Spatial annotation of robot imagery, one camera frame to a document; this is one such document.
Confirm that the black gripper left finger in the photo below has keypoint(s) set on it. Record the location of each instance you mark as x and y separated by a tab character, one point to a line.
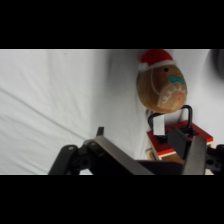
110	155

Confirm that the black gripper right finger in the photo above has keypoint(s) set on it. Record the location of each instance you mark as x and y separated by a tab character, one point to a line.
196	156

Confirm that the small red wooden drawer box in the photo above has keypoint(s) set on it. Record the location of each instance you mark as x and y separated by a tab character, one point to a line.
203	131

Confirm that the white tablecloth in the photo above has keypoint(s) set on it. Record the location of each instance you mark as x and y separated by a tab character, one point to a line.
66	100

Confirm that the gingerbread plush with santa hat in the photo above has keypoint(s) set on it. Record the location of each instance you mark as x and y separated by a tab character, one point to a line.
163	86

